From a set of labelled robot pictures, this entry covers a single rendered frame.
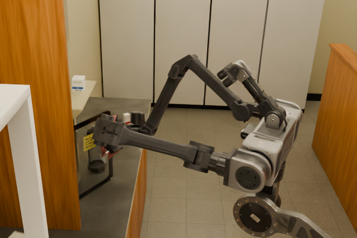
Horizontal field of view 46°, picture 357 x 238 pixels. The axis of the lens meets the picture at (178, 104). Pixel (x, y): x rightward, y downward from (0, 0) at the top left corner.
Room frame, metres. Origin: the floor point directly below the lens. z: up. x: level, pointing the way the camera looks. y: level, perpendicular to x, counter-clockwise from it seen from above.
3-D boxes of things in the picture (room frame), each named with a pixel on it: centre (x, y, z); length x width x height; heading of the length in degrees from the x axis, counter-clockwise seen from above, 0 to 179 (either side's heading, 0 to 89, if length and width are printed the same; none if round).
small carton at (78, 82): (1.76, 0.46, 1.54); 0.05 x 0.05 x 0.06; 0
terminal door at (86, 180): (1.69, 0.41, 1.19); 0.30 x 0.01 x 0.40; 145
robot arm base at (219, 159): (1.28, -0.17, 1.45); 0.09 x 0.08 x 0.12; 154
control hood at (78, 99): (1.71, 0.46, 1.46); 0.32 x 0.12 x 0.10; 0
